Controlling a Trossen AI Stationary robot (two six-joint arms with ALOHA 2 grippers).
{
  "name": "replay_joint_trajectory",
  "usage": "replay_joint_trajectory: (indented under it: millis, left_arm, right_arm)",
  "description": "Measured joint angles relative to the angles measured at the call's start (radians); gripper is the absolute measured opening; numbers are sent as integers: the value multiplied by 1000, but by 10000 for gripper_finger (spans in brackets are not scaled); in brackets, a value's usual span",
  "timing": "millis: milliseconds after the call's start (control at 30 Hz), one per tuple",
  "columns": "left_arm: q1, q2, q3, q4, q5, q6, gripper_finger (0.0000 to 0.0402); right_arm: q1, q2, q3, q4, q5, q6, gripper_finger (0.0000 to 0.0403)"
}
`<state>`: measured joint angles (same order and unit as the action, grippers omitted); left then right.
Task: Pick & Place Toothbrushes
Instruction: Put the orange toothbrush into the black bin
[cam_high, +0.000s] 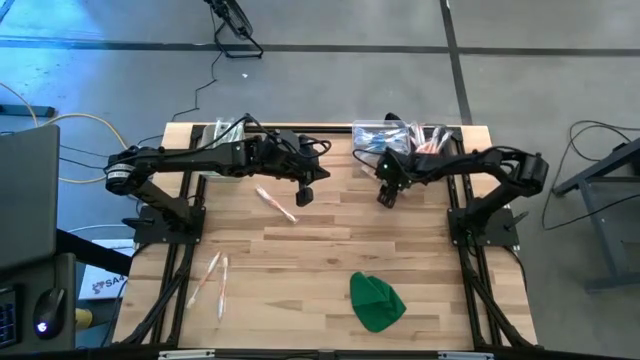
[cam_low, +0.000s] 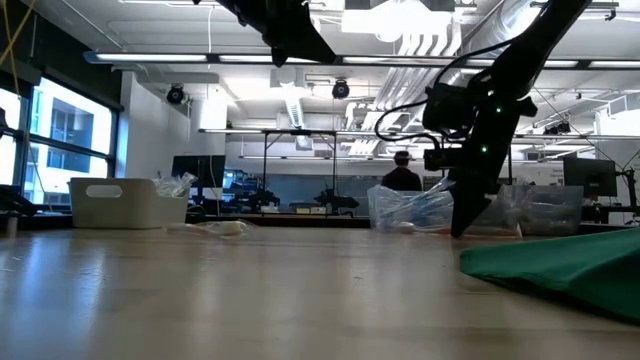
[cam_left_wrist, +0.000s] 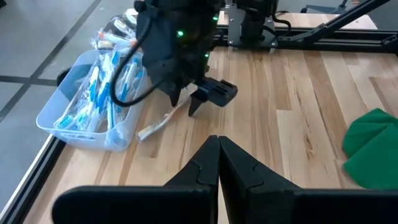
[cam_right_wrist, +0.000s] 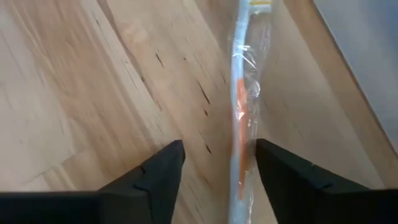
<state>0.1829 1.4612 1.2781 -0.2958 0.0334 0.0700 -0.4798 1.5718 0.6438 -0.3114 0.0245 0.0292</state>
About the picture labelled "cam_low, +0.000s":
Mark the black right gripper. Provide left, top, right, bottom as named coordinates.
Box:
left=423, top=94, right=540, bottom=240

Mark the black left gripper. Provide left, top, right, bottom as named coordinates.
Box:
left=249, top=0, right=338, bottom=69

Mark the person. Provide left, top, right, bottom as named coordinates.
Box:
left=382, top=149, right=424, bottom=193

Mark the smoky grey plastic bin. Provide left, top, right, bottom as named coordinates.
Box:
left=487, top=184, right=585, bottom=237

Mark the clear plastic bin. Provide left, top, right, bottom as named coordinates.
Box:
left=367, top=183, right=457, bottom=234

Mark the green cloth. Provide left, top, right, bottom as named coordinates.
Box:
left=458, top=227, right=640, bottom=324

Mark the black monitor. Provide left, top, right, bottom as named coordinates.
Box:
left=563, top=156, right=619, bottom=197
left=171, top=154, right=227, bottom=189

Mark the frosted white plastic bin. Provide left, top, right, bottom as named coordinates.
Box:
left=68, top=177, right=192, bottom=231

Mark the large window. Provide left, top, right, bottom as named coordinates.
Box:
left=0, top=74, right=124, bottom=206

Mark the grey air duct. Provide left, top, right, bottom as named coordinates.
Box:
left=269, top=64, right=311, bottom=129

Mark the black overhead rig frame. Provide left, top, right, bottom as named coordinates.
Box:
left=198, top=128, right=515, bottom=192

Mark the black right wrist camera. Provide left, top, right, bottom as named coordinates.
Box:
left=422, top=82, right=477, bottom=136

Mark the black table frame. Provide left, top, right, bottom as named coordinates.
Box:
left=184, top=213, right=640, bottom=236

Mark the yellow hanging cable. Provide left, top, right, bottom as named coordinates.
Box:
left=0, top=0, right=37, bottom=96

